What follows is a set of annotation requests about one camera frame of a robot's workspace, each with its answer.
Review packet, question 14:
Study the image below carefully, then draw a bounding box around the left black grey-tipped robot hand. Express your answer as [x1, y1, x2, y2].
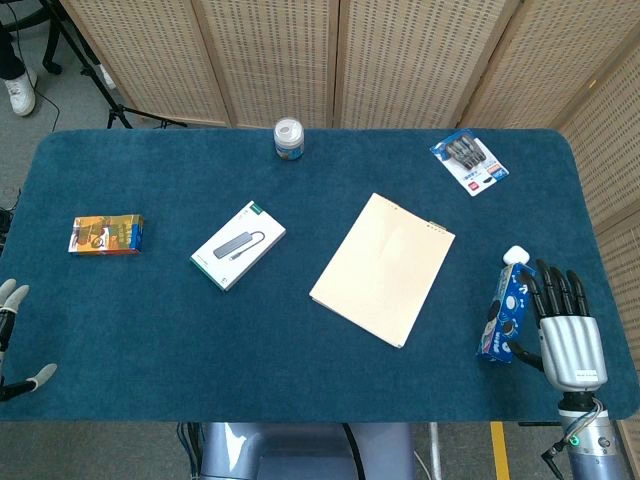
[0, 278, 58, 402]

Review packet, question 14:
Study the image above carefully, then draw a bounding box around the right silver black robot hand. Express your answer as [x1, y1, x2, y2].
[509, 258, 610, 392]

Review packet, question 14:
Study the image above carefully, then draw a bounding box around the beige paper notepad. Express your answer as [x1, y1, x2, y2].
[308, 192, 457, 351]

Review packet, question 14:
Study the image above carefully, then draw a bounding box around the blue cookie box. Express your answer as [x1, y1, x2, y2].
[475, 264, 537, 364]

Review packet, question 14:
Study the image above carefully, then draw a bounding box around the orange colourful carton box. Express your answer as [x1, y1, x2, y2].
[67, 214, 145, 257]

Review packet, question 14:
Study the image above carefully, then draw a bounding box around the blue carpet table mat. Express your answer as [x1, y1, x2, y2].
[0, 128, 640, 424]

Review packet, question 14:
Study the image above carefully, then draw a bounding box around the white table leg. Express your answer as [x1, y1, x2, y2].
[428, 422, 444, 480]

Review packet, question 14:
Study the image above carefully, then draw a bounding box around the white sneaker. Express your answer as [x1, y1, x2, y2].
[3, 69, 39, 117]

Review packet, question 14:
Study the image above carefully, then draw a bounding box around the black tripod stand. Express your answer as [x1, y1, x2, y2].
[39, 0, 189, 130]

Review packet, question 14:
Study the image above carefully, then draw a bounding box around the white USB hub box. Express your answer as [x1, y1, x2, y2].
[189, 200, 287, 293]

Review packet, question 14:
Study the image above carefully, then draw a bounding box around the black trouser leg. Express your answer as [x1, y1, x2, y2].
[0, 19, 26, 81]

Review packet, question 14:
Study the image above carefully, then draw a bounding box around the black office chair base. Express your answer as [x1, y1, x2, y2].
[29, 0, 67, 76]

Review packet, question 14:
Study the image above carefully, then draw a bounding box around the blue-grey robot torso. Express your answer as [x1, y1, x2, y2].
[199, 422, 416, 480]

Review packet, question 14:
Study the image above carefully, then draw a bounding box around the glass jar with white lid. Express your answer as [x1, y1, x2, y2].
[273, 117, 307, 162]

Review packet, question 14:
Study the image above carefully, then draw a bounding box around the thin black floor cable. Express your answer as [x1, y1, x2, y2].
[9, 0, 61, 132]

